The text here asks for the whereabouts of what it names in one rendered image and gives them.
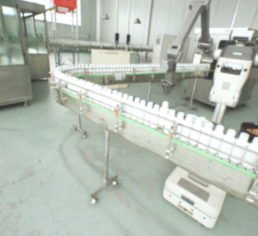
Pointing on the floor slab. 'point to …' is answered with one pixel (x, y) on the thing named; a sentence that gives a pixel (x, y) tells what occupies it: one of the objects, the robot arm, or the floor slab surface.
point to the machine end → (222, 40)
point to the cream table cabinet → (105, 58)
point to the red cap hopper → (63, 9)
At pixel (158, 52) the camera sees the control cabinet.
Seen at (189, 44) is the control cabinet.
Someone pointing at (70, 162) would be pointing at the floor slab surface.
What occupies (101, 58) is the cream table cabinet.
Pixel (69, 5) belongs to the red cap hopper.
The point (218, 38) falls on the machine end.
